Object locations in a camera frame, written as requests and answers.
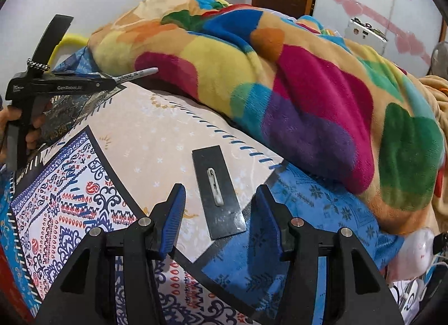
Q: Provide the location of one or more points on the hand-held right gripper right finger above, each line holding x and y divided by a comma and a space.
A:
267, 220

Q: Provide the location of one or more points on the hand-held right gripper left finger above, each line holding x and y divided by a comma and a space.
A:
173, 220

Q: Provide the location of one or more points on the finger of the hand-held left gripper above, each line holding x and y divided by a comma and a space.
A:
105, 84

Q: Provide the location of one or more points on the grey marker pen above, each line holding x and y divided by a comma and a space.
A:
140, 74

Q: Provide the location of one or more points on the black tray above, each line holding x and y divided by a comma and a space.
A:
224, 220

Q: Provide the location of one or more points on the person's left hand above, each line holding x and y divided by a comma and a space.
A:
36, 124

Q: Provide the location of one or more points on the patchwork bed sheet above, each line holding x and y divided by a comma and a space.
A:
147, 136

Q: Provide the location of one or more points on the colourful fleece blanket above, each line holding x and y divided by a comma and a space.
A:
315, 101

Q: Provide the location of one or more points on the pink plastic bag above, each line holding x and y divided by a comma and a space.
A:
413, 251

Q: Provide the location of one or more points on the beige cloth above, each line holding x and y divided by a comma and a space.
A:
435, 97

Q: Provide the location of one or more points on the white box appliance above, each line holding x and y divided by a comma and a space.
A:
364, 33

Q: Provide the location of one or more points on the yellow bed frame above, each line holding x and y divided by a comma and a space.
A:
71, 39

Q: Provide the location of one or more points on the pink heart wall sticker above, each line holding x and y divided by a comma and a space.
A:
350, 3

